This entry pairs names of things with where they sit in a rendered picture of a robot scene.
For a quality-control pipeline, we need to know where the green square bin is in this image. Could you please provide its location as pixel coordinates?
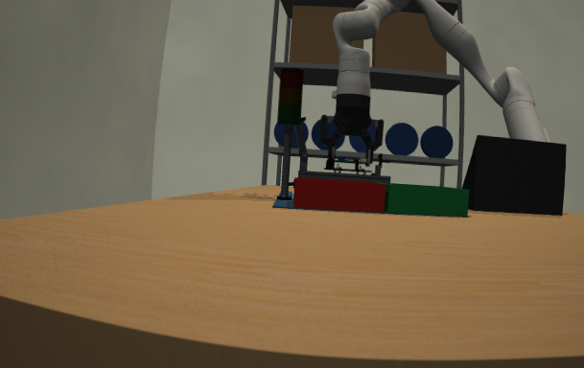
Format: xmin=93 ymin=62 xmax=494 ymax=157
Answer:
xmin=377 ymin=182 xmax=469 ymax=217

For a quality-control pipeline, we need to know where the green circuit board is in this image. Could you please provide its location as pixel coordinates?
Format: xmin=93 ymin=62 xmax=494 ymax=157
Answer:
xmin=335 ymin=157 xmax=371 ymax=164

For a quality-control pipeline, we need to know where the red bin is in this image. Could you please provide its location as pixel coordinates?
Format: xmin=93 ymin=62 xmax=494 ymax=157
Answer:
xmin=293 ymin=177 xmax=386 ymax=213

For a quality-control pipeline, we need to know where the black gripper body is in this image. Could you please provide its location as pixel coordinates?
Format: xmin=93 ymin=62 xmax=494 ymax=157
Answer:
xmin=334 ymin=94 xmax=372 ymax=136

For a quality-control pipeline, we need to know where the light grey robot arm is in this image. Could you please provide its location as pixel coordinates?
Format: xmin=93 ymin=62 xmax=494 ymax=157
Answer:
xmin=332 ymin=0 xmax=550 ymax=142

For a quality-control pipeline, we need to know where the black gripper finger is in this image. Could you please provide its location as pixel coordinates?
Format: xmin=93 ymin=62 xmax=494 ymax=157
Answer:
xmin=320 ymin=115 xmax=350 ymax=160
xmin=357 ymin=119 xmax=384 ymax=164

